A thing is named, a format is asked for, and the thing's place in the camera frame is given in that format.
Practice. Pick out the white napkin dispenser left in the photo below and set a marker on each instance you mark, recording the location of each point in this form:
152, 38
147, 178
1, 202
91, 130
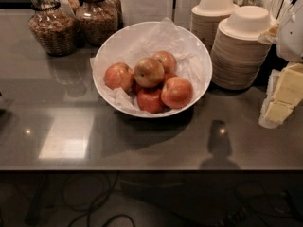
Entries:
138, 11

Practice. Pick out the glass cereal jar left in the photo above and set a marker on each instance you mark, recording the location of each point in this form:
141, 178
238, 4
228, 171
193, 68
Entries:
54, 30

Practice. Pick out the red apple back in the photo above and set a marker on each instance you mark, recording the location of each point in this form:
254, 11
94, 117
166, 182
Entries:
167, 60

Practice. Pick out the glass cereal jar middle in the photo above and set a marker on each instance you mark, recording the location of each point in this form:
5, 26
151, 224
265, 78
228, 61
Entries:
98, 20

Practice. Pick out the white paper liner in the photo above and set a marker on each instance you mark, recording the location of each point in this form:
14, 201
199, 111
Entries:
164, 38

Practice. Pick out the red apple left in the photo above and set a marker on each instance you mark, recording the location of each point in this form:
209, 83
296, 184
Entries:
119, 75

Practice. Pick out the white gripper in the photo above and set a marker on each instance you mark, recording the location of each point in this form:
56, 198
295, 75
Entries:
292, 37

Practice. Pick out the paper bowl stack back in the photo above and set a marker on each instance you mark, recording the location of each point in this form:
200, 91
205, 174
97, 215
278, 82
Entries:
205, 18

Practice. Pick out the large red apple right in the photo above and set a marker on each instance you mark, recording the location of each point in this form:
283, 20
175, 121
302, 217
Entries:
177, 92

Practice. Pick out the small red apple middle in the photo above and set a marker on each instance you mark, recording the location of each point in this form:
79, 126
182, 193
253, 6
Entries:
168, 76

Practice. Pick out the dark red apple front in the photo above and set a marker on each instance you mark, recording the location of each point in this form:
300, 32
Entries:
149, 100

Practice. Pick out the yellow-red apple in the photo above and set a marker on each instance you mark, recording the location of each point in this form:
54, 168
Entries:
148, 72

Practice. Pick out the white bowl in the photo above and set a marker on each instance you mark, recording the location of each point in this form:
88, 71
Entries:
126, 41

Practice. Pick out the paper bowl stack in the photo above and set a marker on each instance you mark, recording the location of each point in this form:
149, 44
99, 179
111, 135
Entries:
205, 18
236, 54

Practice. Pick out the paper bowl stack front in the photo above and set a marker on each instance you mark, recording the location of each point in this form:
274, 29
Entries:
236, 54

